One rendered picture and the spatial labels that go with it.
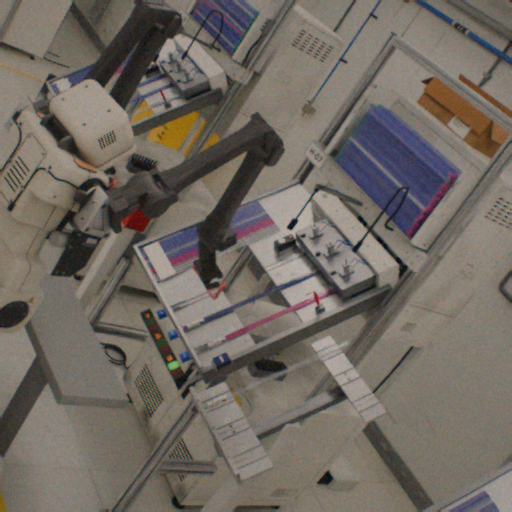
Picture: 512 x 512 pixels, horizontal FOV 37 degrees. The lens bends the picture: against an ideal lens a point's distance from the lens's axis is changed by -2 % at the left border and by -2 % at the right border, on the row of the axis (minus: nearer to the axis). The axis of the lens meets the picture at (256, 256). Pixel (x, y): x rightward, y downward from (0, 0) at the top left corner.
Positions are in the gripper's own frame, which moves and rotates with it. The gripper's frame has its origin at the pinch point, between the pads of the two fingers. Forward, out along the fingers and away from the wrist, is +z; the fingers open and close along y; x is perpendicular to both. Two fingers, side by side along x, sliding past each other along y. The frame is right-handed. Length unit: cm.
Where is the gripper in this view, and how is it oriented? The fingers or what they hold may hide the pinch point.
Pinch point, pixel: (209, 288)
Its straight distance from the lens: 256.7
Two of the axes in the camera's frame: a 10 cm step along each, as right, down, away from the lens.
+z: 0.0, 7.5, 6.6
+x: -9.1, 2.8, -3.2
